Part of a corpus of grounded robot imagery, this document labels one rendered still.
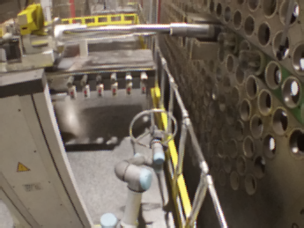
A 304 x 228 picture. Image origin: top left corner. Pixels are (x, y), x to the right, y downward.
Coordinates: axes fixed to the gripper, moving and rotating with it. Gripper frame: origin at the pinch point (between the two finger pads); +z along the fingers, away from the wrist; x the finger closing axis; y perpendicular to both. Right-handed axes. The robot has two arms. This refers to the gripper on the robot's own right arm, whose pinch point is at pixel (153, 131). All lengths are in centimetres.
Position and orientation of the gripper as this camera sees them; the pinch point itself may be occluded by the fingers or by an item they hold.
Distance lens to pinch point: 180.3
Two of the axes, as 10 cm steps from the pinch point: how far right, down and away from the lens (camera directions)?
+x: -4.4, 7.5, 4.9
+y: -8.9, -2.8, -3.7
